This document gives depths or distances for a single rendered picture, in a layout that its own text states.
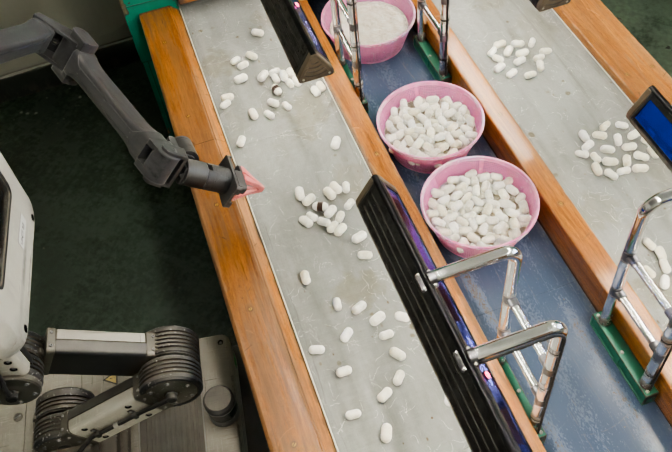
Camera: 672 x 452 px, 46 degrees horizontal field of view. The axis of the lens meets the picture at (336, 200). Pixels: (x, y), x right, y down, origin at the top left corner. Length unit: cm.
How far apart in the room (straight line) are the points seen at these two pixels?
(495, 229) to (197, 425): 81
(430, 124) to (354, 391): 74
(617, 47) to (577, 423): 102
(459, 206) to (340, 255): 30
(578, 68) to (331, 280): 89
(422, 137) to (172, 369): 83
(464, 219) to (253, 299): 51
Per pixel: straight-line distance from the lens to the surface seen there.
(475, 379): 122
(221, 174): 170
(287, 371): 162
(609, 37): 227
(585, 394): 172
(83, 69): 182
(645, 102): 163
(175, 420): 195
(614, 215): 189
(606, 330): 175
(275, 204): 189
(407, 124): 204
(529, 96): 211
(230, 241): 181
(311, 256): 179
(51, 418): 185
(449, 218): 183
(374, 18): 234
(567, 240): 182
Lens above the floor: 221
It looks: 51 degrees down
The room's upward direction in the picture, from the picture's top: 8 degrees counter-clockwise
